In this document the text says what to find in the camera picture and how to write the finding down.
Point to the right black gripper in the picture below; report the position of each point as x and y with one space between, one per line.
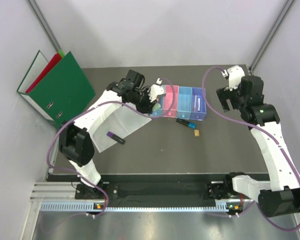
224 93

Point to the white peach pencil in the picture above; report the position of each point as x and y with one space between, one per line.
194 103

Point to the right aluminium corner post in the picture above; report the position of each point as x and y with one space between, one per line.
274 28

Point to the white blue whiteboard marker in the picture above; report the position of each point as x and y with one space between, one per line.
198 105

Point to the green highlighter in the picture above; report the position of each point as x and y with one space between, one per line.
156 107

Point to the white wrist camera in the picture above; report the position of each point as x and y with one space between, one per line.
156 90
233 76

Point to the purple drawer bin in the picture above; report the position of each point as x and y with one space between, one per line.
199 116

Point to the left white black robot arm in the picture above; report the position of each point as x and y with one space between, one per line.
76 142

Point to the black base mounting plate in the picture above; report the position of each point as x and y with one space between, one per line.
204 186

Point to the left aluminium corner post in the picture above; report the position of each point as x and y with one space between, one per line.
44 24

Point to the green lever arch binder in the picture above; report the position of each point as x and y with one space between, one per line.
62 94

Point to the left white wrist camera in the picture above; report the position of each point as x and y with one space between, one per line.
156 90

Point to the blue capped black highlighter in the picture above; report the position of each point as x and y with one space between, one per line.
186 123

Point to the red folder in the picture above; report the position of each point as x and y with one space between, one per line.
55 59

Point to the clear mesh zipper pouch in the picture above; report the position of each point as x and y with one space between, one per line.
122 123

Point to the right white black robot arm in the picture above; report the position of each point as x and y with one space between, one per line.
281 194

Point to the aluminium corner post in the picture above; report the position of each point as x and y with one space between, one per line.
44 24
274 28

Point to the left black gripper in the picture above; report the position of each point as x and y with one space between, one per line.
147 107

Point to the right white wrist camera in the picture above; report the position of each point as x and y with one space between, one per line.
233 76

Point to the light blue drawer bin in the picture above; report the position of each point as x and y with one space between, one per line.
184 106
160 100

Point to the purple capped black highlighter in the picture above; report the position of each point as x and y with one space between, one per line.
115 137

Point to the small yellow eraser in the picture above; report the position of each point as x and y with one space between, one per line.
196 133

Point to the pink drawer bin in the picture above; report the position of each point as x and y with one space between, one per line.
168 99

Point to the slotted grey cable duct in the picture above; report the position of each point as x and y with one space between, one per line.
96 206

